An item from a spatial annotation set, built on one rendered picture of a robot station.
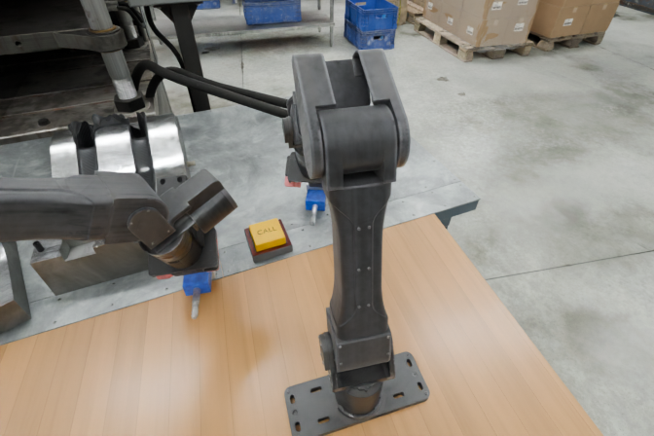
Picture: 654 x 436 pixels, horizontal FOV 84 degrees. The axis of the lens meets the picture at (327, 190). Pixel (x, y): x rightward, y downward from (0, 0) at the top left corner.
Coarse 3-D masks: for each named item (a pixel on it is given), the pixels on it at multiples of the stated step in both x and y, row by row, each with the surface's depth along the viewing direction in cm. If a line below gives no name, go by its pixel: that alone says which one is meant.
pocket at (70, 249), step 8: (64, 240) 64; (72, 240) 64; (80, 240) 65; (88, 240) 65; (64, 248) 63; (72, 248) 65; (80, 248) 65; (88, 248) 65; (64, 256) 62; (72, 256) 63; (80, 256) 62
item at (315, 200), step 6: (306, 186) 81; (312, 192) 80; (318, 192) 80; (306, 198) 79; (312, 198) 79; (318, 198) 79; (324, 198) 79; (306, 204) 79; (312, 204) 79; (318, 204) 78; (324, 204) 78; (312, 210) 77; (318, 210) 80; (324, 210) 80; (312, 216) 75; (312, 222) 74
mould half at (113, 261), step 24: (168, 120) 86; (72, 144) 79; (96, 144) 80; (120, 144) 81; (168, 144) 83; (72, 168) 77; (120, 168) 79; (168, 168) 80; (48, 240) 63; (96, 240) 63; (48, 264) 60; (72, 264) 62; (96, 264) 64; (120, 264) 66; (144, 264) 68; (72, 288) 65
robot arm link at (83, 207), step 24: (0, 192) 32; (24, 192) 33; (48, 192) 35; (72, 192) 36; (96, 192) 37; (120, 192) 39; (144, 192) 41; (0, 216) 32; (24, 216) 33; (48, 216) 35; (72, 216) 36; (96, 216) 37; (120, 216) 39; (0, 240) 33; (120, 240) 40
